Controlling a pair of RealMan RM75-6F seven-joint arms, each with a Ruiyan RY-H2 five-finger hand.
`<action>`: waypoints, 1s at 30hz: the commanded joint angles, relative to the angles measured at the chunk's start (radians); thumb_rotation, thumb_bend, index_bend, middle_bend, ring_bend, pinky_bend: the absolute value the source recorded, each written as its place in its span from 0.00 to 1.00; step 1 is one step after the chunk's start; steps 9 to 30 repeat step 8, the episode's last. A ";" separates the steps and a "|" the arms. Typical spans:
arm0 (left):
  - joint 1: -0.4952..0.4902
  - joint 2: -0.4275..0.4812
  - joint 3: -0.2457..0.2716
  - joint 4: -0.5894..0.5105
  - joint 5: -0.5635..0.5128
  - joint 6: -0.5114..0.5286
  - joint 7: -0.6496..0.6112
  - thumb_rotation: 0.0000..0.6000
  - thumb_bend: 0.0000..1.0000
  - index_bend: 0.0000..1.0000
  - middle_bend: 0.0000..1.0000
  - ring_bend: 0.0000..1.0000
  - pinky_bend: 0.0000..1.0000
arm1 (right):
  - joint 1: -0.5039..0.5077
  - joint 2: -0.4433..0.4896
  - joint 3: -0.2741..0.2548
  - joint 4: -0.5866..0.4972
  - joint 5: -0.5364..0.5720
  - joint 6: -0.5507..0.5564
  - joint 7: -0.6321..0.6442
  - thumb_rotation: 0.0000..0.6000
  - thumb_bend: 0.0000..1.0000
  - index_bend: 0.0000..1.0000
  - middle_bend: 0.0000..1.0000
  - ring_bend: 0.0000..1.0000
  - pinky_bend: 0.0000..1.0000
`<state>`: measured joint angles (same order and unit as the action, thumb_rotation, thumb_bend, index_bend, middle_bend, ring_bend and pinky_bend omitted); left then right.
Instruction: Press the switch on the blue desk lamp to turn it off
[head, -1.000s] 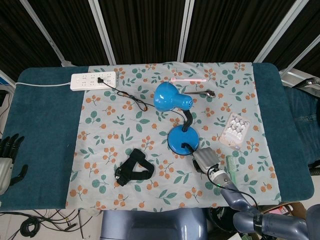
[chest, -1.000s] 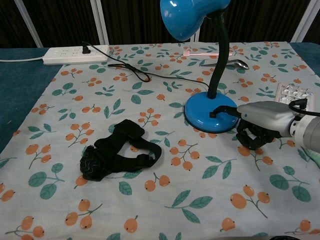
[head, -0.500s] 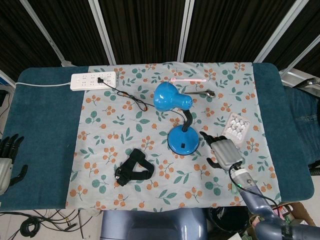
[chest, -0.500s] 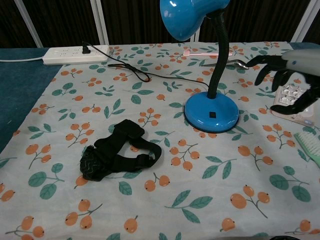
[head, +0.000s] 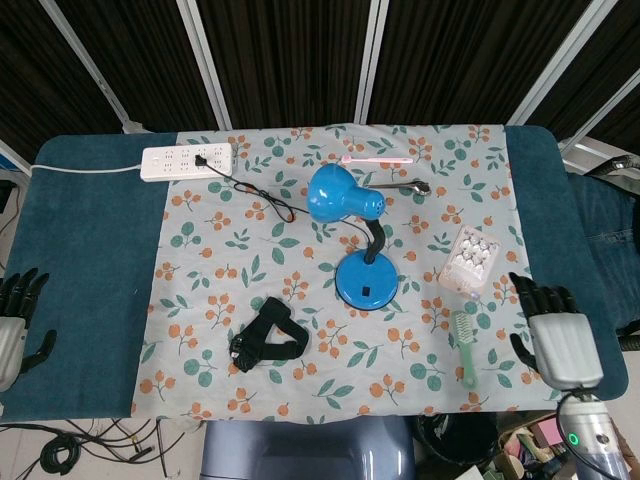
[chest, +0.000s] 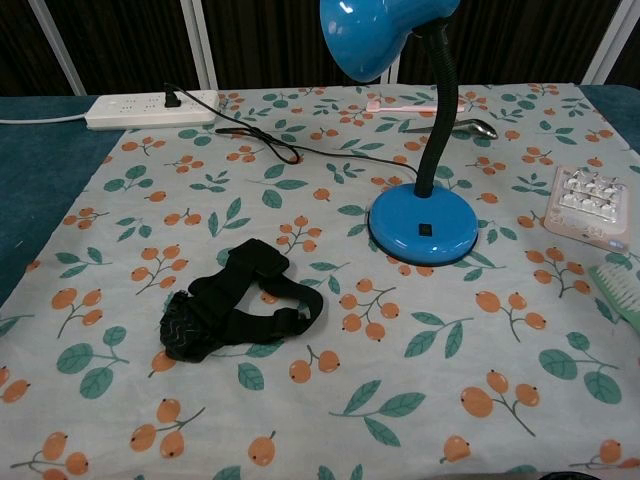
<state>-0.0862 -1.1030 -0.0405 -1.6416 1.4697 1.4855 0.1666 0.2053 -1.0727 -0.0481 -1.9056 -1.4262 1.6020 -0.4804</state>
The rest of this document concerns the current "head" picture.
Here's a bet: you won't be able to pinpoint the white power strip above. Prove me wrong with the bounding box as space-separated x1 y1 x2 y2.
140 142 237 184

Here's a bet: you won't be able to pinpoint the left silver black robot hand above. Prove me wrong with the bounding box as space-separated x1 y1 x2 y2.
0 267 58 392

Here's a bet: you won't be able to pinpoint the clear blister pack of bulbs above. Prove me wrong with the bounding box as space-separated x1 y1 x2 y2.
437 224 503 300

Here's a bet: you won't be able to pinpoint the black round bin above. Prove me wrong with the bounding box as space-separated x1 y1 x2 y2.
413 412 500 470

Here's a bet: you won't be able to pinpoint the teal table cover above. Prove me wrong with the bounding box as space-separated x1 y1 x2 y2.
0 124 630 424

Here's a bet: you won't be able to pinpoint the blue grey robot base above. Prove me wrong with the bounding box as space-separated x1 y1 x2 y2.
199 415 417 480

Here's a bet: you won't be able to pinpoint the black power plug and cord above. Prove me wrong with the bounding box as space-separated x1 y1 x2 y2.
193 154 371 251

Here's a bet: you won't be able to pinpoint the cardboard box with items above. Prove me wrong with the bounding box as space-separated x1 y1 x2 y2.
479 407 576 480

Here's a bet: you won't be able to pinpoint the blue jeans person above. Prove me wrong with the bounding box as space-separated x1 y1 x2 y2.
565 173 640 331

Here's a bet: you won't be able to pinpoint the green hair brush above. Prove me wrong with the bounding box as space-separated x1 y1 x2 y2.
450 309 480 391

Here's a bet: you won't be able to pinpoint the black floor cables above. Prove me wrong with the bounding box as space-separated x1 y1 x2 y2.
0 418 186 479

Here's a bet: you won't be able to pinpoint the blue desk lamp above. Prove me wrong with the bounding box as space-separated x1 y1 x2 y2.
305 162 399 312

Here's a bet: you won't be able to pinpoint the white power strip cable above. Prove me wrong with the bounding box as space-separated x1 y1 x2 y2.
29 160 144 176

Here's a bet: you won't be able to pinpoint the metal spoon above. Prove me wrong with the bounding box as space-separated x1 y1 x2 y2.
368 180 432 196

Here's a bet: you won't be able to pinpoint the black office chair armrest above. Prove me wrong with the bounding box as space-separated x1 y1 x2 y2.
589 153 640 177

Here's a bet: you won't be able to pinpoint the black strap with buckle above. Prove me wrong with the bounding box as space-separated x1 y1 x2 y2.
228 296 311 374

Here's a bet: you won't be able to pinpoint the pink toothbrush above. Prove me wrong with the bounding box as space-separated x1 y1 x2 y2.
340 154 415 166

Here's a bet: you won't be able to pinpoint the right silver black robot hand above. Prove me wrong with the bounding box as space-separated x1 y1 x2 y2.
507 271 604 390

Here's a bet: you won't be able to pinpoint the floral tablecloth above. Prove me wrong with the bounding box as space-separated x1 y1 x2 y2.
130 122 564 420

